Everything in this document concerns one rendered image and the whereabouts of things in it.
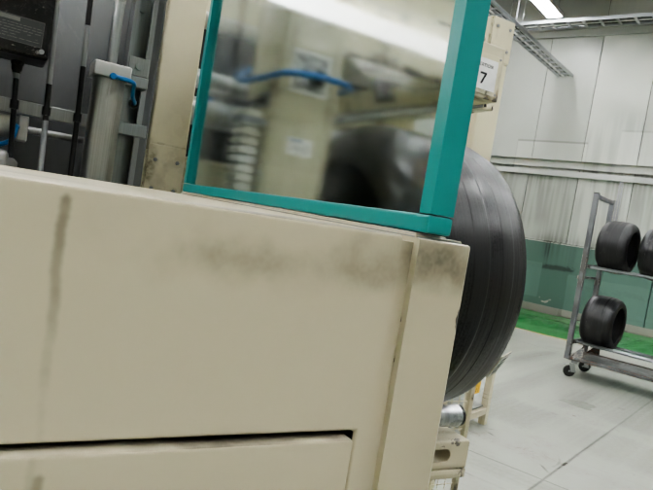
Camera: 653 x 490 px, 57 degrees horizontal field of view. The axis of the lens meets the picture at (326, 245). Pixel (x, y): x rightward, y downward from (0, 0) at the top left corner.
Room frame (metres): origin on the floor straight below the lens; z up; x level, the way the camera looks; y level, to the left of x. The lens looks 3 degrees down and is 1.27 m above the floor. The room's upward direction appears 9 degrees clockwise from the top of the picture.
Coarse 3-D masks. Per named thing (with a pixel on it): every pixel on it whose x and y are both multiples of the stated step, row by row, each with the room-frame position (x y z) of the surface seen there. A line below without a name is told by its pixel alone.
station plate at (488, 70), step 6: (486, 60) 1.61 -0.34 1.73; (492, 60) 1.62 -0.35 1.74; (480, 66) 1.60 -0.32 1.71; (486, 66) 1.61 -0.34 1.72; (492, 66) 1.62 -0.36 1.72; (480, 72) 1.60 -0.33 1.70; (486, 72) 1.61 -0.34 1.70; (492, 72) 1.62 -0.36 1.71; (480, 78) 1.61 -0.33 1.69; (486, 78) 1.62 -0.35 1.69; (492, 78) 1.63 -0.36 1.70; (480, 84) 1.61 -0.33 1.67; (486, 84) 1.62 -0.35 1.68; (492, 84) 1.63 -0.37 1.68; (492, 90) 1.63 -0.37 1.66
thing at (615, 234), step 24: (600, 240) 6.17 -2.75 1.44; (624, 240) 6.04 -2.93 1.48; (648, 240) 5.90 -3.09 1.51; (600, 264) 6.27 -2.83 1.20; (624, 264) 6.09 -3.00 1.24; (648, 264) 5.87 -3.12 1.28; (576, 288) 6.24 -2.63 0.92; (576, 312) 6.21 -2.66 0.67; (600, 312) 6.09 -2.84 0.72; (624, 312) 6.33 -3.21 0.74; (600, 336) 6.06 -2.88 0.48; (576, 360) 6.16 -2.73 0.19; (600, 360) 6.33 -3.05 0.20; (648, 360) 5.86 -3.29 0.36
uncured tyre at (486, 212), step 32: (480, 160) 1.19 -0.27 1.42; (480, 192) 1.10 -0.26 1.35; (480, 224) 1.06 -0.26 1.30; (512, 224) 1.11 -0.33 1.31; (480, 256) 1.05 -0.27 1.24; (512, 256) 1.09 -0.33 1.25; (480, 288) 1.04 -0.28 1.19; (512, 288) 1.08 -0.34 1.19; (480, 320) 1.06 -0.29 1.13; (512, 320) 1.10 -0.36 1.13; (480, 352) 1.09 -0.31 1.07; (448, 384) 1.12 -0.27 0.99
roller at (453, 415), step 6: (444, 408) 1.21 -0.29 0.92; (450, 408) 1.22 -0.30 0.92; (456, 408) 1.22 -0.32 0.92; (462, 408) 1.23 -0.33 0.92; (444, 414) 1.20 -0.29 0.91; (450, 414) 1.21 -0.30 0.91; (456, 414) 1.22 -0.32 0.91; (462, 414) 1.22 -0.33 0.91; (444, 420) 1.20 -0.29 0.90; (450, 420) 1.21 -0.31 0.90; (456, 420) 1.21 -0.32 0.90; (462, 420) 1.22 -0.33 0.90; (444, 426) 1.21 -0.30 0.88; (450, 426) 1.22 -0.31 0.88; (456, 426) 1.23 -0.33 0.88
